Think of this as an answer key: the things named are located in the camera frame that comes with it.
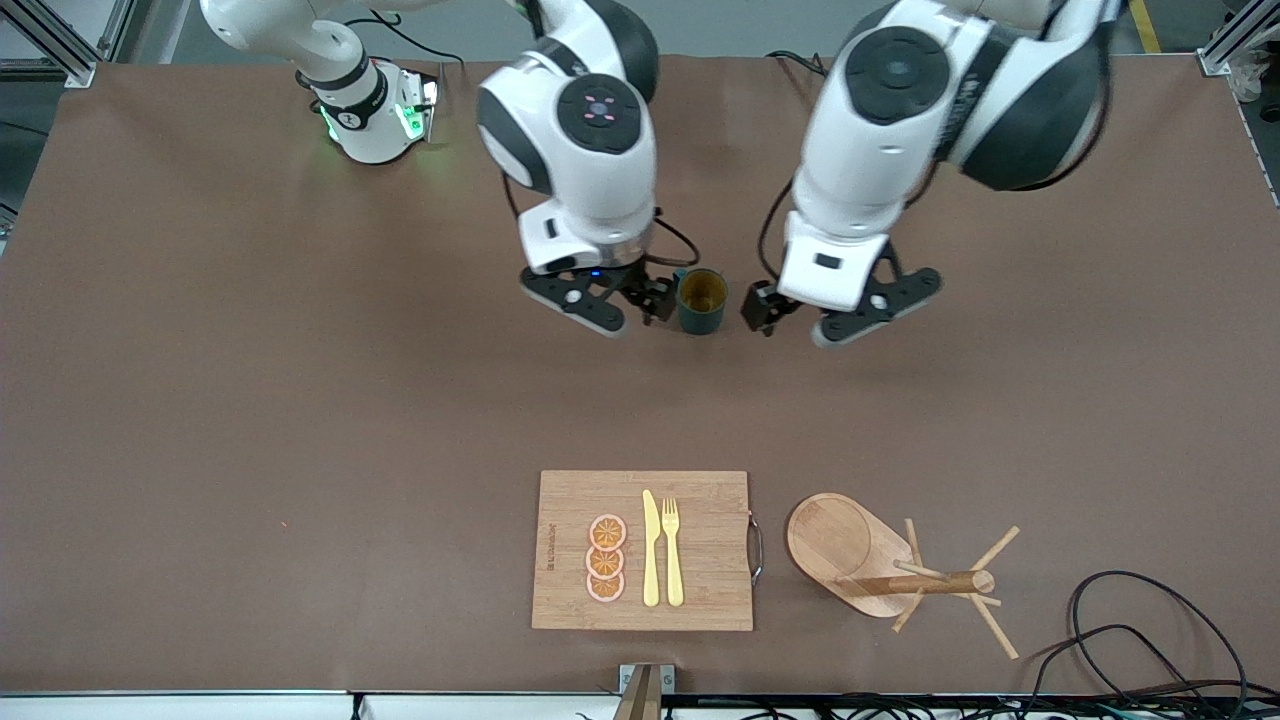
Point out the dark teal cup yellow inside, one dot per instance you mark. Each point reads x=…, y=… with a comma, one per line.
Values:
x=702, y=318

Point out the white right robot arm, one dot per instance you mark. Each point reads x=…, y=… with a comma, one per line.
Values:
x=590, y=170

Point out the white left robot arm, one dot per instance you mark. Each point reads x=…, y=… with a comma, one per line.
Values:
x=880, y=150

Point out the wooden cup rack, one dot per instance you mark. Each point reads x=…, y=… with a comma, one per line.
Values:
x=840, y=540

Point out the brown table cover mat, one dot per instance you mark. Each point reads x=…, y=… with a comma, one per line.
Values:
x=450, y=400

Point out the orange slice toy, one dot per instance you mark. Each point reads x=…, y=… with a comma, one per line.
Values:
x=607, y=532
x=605, y=588
x=605, y=562

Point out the yellow plastic knife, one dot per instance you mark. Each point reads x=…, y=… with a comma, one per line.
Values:
x=651, y=550

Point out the bamboo cutting board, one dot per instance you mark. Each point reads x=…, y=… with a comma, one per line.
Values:
x=710, y=560

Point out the yellow plastic fork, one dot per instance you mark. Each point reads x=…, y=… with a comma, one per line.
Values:
x=673, y=560

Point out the crumpled white plastic wrap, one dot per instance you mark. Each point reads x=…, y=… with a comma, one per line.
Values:
x=1250, y=75

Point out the metal table bracket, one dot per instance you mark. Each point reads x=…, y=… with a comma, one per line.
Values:
x=645, y=690

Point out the aluminium frame profile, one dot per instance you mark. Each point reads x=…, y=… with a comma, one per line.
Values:
x=70, y=65
x=1215, y=60

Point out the white table edge rail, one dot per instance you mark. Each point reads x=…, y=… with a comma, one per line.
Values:
x=200, y=706

